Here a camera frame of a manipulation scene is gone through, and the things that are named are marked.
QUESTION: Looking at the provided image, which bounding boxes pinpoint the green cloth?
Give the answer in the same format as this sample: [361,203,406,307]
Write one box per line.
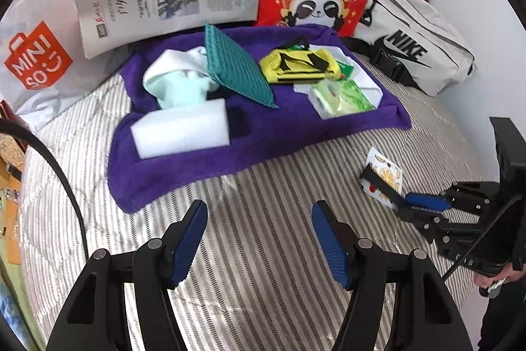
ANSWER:
[0,244,44,351]

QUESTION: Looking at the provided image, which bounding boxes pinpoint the teal mesh pouch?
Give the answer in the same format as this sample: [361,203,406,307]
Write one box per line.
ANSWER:
[204,23,278,109]

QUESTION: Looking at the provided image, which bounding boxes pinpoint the white plastic bag orange logo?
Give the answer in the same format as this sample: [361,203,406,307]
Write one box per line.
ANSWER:
[0,12,136,130]

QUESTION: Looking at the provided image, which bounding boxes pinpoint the wooden side furniture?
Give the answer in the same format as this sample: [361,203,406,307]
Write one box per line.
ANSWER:
[0,100,29,265]

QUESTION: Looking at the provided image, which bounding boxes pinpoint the yellow and black bag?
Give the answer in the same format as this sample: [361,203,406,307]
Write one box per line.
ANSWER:
[259,38,342,85]

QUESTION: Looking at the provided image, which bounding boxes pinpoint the white foam block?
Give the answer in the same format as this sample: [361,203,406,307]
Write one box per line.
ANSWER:
[131,98,231,160]

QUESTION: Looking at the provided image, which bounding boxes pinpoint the person's dark pants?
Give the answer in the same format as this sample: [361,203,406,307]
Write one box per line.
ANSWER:
[479,264,526,351]

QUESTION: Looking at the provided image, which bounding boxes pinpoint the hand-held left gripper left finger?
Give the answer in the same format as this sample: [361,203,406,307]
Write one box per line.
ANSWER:
[45,200,209,351]

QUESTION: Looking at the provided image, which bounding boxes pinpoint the small green packet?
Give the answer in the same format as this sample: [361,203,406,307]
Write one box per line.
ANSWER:
[336,61,358,81]

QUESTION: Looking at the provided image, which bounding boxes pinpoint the white sports bag black logo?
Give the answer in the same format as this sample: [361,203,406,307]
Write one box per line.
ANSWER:
[343,0,477,97]

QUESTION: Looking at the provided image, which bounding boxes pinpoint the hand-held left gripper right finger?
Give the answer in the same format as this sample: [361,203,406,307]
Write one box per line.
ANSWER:
[311,201,473,351]

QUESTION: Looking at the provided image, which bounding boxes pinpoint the green wet wipes pack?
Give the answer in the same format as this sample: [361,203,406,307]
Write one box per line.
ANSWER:
[308,79,375,120]

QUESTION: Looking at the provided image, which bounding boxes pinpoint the lemon print packet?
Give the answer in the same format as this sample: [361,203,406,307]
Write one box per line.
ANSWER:
[359,147,403,208]

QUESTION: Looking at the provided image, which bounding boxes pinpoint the green and white knit glove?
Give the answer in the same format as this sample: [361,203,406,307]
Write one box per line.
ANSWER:
[143,47,220,110]

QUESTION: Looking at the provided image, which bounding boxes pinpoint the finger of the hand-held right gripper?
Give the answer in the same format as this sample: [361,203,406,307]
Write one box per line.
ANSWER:
[400,182,500,213]
[361,167,494,265]

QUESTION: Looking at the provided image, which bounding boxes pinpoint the thick black cable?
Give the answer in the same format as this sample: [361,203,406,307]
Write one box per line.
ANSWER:
[0,118,91,257]

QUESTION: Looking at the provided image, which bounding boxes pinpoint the person's right hand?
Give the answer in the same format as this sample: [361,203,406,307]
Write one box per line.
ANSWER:
[472,264,516,296]

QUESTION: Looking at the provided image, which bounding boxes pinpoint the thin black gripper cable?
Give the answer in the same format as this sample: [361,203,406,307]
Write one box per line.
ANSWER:
[443,192,520,281]

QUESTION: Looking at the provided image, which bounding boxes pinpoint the purple towel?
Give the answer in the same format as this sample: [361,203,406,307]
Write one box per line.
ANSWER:
[107,24,413,214]

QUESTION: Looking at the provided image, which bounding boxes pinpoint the striped bed sheet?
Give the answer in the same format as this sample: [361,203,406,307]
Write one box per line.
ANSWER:
[20,34,506,351]

